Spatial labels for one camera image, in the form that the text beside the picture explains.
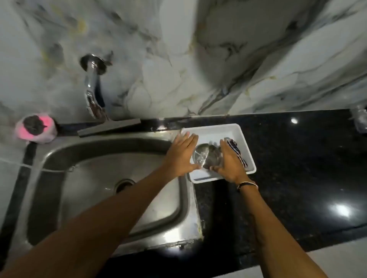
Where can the small steel bowl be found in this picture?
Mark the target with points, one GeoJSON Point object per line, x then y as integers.
{"type": "Point", "coordinates": [207, 156]}

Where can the person's left hand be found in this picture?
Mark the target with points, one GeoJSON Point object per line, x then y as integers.
{"type": "Point", "coordinates": [179, 156]}

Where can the pink plastic container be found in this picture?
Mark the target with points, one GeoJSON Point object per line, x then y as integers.
{"type": "Point", "coordinates": [47, 133]}

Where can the stainless steel sink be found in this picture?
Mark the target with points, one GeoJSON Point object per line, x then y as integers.
{"type": "Point", "coordinates": [94, 171]}

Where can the person's right hand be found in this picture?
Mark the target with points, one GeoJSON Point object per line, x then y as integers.
{"type": "Point", "coordinates": [230, 164]}

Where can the black scrubber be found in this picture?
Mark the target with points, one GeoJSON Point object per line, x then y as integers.
{"type": "Point", "coordinates": [34, 124]}

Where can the chrome wall faucet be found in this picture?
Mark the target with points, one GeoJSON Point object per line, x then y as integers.
{"type": "Point", "coordinates": [92, 83]}

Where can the white plastic tray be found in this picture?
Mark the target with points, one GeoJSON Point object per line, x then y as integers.
{"type": "Point", "coordinates": [210, 132]}

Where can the person's left forearm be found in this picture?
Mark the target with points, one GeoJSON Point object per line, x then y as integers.
{"type": "Point", "coordinates": [94, 229]}

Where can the person's right forearm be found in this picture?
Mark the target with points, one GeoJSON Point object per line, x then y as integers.
{"type": "Point", "coordinates": [275, 235]}

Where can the dark striped cloth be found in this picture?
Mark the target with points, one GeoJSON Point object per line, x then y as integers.
{"type": "Point", "coordinates": [239, 151]}

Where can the black and white wristband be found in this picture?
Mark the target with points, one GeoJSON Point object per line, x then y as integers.
{"type": "Point", "coordinates": [247, 184]}

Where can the metal sink drain strainer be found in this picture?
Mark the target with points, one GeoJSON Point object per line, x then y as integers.
{"type": "Point", "coordinates": [124, 184]}

